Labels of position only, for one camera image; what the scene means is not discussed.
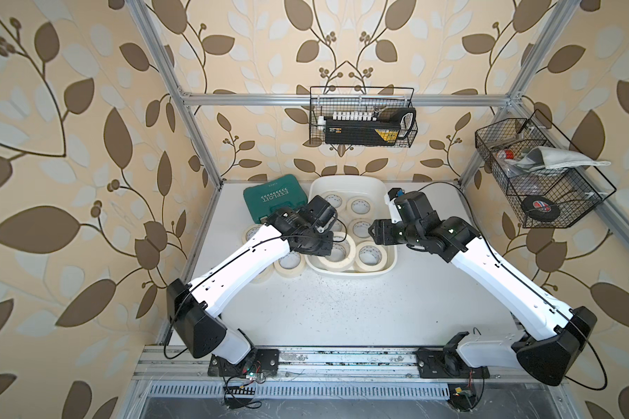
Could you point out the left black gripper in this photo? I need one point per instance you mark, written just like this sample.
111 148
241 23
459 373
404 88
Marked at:
321 246

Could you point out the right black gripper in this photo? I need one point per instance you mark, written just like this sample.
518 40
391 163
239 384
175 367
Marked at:
382 233

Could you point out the masking tape roll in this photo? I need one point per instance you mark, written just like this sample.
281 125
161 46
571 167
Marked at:
263 276
250 232
359 229
360 206
291 265
342 256
370 257
336 200

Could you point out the white plastic storage tray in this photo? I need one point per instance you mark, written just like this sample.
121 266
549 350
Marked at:
352 186

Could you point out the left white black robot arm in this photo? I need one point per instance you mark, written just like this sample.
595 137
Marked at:
193 309

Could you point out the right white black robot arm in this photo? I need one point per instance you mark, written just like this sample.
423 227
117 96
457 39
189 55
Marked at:
554 334

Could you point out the black yellow box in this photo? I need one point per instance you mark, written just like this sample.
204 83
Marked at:
392 128

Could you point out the black tape roll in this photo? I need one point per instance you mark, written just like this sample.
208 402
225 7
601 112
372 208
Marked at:
540 209

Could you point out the green tool case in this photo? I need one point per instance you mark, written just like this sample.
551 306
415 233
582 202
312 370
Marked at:
264 199

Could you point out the white cloth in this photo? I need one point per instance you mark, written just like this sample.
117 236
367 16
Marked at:
544 158

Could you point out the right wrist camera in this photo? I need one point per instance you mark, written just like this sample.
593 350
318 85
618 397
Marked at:
394 193

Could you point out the black wire basket back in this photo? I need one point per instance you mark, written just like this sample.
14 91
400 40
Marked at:
329 101

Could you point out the black wire basket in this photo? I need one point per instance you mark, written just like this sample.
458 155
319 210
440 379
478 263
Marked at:
329 101
578 191

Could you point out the black wire basket right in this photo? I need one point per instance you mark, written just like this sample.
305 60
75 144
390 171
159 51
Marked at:
578 191

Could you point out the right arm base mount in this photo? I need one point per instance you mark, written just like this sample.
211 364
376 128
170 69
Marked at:
438 363

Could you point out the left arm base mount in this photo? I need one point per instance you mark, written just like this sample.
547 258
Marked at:
263 362

